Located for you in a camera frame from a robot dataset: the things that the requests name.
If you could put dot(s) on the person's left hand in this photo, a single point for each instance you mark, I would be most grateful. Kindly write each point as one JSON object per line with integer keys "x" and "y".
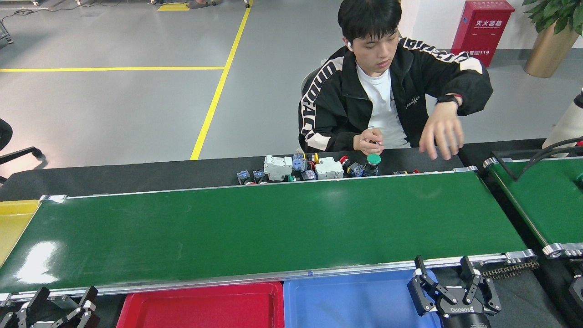
{"x": 444, "y": 134}

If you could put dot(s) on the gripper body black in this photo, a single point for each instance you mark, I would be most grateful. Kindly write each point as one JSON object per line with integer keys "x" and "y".
{"x": 464, "y": 319}

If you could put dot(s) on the red push button switch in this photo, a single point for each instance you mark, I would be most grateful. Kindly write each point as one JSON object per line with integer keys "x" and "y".
{"x": 243, "y": 176}
{"x": 299, "y": 162}
{"x": 258, "y": 175}

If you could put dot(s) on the person's foot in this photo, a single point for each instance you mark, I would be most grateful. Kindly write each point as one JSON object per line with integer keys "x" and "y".
{"x": 198, "y": 4}

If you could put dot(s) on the red fire extinguisher box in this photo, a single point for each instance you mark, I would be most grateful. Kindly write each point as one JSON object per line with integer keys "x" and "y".
{"x": 483, "y": 36}

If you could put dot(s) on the small push button switch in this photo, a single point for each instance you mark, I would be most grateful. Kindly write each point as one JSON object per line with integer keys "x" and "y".
{"x": 400, "y": 172}

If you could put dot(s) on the red plastic tray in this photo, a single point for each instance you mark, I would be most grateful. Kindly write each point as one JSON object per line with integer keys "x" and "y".
{"x": 200, "y": 310}

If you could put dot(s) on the black wrist watch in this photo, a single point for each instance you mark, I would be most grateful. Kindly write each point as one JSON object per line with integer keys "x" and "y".
{"x": 448, "y": 100}

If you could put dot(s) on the small red mushroom switch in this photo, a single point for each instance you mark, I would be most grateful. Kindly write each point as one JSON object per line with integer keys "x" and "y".
{"x": 355, "y": 169}

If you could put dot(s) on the person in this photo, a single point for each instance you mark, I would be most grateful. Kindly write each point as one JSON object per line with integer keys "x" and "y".
{"x": 332, "y": 105}

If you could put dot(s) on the black office chair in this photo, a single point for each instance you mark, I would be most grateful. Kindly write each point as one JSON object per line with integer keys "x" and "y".
{"x": 4, "y": 134}

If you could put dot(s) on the green conveyor belt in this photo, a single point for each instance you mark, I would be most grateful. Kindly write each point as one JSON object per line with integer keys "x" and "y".
{"x": 273, "y": 228}
{"x": 546, "y": 200}

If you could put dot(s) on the white bottle black cap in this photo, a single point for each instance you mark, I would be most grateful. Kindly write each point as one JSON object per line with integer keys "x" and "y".
{"x": 569, "y": 127}

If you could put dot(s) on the person's right hand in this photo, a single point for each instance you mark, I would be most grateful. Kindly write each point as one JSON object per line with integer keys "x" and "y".
{"x": 369, "y": 142}

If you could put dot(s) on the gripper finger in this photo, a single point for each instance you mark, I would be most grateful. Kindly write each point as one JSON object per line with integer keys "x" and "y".
{"x": 89, "y": 295}
{"x": 41, "y": 294}
{"x": 491, "y": 296}
{"x": 420, "y": 296}

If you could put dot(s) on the grey chair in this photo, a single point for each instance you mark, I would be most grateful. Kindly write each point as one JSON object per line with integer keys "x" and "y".
{"x": 309, "y": 79}

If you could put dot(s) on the yellow plastic tray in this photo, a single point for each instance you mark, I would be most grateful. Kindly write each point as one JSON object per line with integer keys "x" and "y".
{"x": 13, "y": 223}

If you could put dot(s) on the blue plastic tray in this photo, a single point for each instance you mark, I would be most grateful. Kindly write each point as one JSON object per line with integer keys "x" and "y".
{"x": 346, "y": 300}

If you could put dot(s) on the potted plant gold pot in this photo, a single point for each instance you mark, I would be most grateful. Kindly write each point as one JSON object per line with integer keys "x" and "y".
{"x": 549, "y": 52}

